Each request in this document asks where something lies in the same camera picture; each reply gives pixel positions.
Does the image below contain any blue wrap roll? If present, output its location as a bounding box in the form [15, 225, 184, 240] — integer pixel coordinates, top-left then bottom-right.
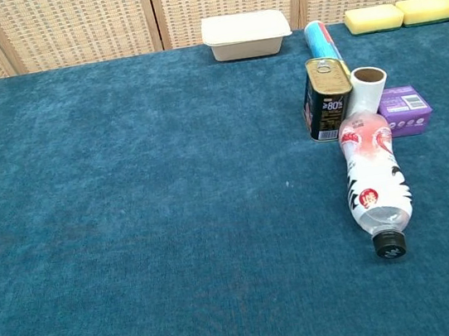
[302, 17, 350, 78]

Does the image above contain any beige lidded food container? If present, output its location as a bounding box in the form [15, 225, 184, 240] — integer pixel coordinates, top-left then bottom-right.
[199, 5, 296, 66]

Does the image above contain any gold black luncheon meat can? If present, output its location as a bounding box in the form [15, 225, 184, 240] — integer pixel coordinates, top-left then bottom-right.
[295, 53, 362, 146]

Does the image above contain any woven bamboo folding screen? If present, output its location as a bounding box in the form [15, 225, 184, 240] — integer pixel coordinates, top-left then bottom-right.
[0, 0, 449, 80]

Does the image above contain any purple cardboard box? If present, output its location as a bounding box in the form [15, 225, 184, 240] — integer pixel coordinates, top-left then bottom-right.
[374, 83, 437, 142]

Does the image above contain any plastic bottle with black cap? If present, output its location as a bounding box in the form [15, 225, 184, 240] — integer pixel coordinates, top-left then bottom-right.
[333, 106, 422, 266]

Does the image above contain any yellow sponge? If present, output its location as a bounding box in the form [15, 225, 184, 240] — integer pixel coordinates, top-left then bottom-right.
[394, 0, 449, 30]
[342, 1, 408, 39]

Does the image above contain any teal table cloth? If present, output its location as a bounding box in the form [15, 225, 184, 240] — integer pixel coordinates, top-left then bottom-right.
[0, 7, 449, 336]

